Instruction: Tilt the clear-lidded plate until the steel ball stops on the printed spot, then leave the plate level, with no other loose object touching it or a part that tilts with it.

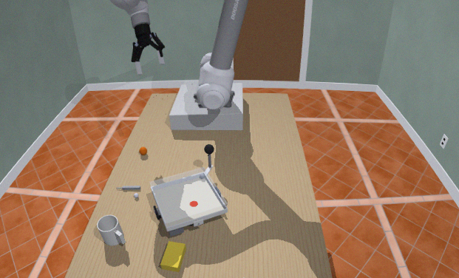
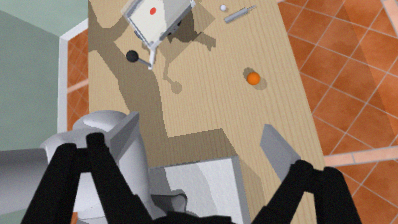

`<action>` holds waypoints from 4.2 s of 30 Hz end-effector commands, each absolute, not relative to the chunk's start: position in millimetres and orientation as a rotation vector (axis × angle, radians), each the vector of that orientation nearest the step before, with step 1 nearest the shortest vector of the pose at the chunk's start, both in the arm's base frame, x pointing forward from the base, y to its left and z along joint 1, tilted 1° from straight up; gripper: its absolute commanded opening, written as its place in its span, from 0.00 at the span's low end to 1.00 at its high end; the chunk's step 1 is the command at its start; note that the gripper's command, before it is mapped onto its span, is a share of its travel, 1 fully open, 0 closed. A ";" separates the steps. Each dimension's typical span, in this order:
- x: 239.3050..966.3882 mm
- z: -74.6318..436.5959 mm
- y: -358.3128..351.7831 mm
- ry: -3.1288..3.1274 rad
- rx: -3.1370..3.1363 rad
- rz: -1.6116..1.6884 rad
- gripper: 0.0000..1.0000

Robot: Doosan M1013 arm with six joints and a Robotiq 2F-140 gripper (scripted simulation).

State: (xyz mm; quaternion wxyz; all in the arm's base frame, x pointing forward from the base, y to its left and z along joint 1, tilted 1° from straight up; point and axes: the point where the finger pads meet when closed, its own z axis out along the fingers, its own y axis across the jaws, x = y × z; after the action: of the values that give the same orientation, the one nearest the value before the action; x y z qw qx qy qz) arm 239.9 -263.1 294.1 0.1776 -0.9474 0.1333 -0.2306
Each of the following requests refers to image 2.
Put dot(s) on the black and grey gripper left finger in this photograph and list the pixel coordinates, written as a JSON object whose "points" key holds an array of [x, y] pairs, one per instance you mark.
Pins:
{"points": [[54, 199]]}

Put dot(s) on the orange ball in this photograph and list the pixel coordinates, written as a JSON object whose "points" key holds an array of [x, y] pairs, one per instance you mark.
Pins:
{"points": [[253, 78]]}

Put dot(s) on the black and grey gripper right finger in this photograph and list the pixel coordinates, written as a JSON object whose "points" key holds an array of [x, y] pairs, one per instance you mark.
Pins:
{"points": [[332, 198]]}

